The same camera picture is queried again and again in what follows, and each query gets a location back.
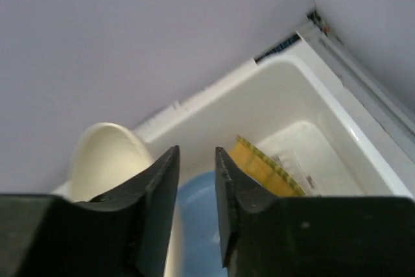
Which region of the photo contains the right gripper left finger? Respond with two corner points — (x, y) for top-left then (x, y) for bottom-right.
(1, 146), (180, 276)

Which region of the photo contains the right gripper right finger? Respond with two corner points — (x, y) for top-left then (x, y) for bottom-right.
(215, 147), (414, 276)

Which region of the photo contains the yellow woven plate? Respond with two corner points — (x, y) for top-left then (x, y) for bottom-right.
(229, 136), (307, 197)

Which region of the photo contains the blue plate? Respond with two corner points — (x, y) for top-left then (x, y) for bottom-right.
(178, 171), (227, 276)

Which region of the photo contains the cream plate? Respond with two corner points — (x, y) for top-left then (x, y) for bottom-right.
(69, 123), (182, 276)

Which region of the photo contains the white plastic bin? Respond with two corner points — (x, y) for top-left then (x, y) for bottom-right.
(51, 54), (415, 277)

